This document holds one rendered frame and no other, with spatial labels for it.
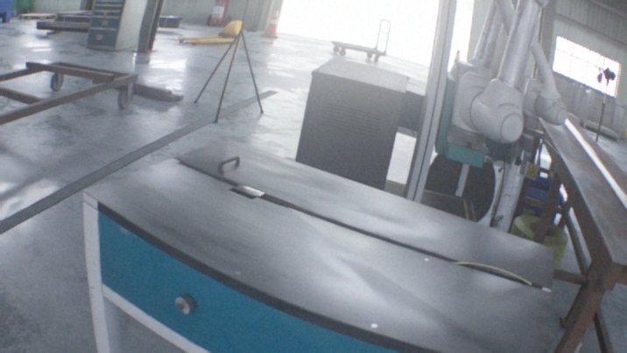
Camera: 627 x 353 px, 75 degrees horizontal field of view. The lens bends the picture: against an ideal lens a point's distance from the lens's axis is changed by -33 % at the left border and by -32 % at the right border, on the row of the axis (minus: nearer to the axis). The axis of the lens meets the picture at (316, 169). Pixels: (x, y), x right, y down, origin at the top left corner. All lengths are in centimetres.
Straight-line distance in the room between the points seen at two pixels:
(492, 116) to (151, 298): 127
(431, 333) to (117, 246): 57
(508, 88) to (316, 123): 76
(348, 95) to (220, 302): 131
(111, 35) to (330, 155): 637
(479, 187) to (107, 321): 237
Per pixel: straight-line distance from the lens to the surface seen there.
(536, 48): 209
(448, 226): 119
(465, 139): 203
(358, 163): 210
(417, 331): 79
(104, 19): 826
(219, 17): 1265
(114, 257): 103
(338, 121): 208
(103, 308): 115
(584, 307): 130
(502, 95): 185
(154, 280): 96
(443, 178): 309
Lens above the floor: 115
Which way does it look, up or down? 18 degrees down
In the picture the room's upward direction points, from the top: 11 degrees clockwise
